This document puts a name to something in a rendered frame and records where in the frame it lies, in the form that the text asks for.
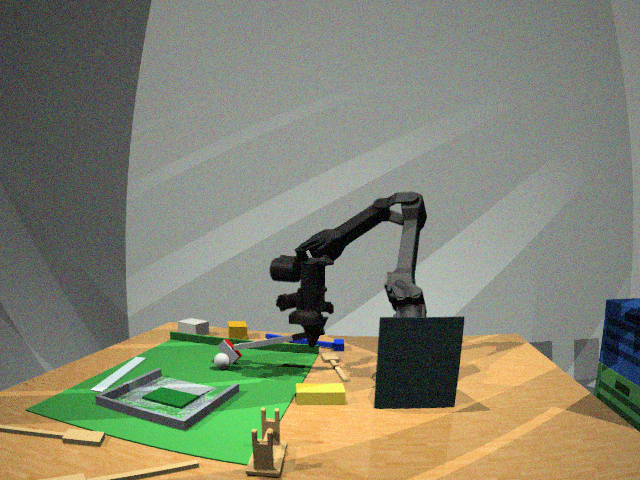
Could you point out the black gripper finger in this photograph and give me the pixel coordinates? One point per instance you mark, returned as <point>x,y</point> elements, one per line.
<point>324,319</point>
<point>311,332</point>

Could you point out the red putter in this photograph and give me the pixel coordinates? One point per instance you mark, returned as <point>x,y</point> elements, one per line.
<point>225,347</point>

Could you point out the white golf ball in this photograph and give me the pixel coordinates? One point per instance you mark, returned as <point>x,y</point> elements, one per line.
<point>221,361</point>

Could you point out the white block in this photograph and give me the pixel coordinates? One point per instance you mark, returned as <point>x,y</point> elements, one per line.
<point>193,326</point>

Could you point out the white flat bar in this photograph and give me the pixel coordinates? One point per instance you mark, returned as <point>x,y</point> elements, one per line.
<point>106,383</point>

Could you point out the green flat mat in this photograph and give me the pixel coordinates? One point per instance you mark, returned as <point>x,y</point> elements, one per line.
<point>267,379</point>

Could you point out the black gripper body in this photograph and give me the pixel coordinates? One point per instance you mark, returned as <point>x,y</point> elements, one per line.
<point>313,303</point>

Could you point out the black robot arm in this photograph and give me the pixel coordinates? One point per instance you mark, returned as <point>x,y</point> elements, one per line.
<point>326,246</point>

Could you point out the blue putter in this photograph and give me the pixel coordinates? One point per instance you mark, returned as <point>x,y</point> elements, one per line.
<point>337,345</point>

